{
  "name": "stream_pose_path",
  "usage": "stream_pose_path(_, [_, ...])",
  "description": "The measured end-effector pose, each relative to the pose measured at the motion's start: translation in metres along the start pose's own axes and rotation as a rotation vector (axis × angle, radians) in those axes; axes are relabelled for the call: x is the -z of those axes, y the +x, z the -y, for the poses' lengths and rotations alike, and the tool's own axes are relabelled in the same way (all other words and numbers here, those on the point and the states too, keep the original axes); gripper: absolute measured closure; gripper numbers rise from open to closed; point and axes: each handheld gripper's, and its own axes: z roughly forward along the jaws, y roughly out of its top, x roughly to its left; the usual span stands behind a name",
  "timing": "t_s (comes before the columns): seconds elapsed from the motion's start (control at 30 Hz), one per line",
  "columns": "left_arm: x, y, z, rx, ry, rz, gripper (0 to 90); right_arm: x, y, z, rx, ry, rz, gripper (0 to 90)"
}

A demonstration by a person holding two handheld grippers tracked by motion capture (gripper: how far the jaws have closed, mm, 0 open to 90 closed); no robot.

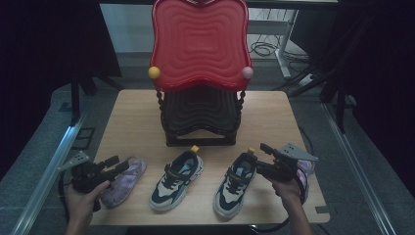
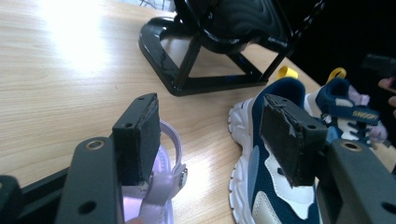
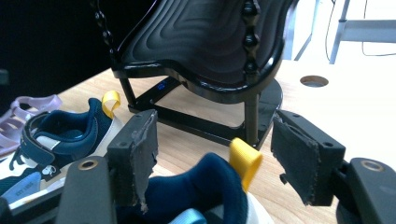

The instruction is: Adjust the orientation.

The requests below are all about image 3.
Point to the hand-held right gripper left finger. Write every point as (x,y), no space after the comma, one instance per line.
(130,149)

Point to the navy and white sneaker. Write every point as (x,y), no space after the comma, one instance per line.
(193,186)
(71,133)

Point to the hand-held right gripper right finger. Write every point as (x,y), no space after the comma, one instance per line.
(305,155)

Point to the white desk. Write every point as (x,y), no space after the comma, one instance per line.
(367,29)

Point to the red and black shoe rack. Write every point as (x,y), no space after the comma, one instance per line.
(199,40)

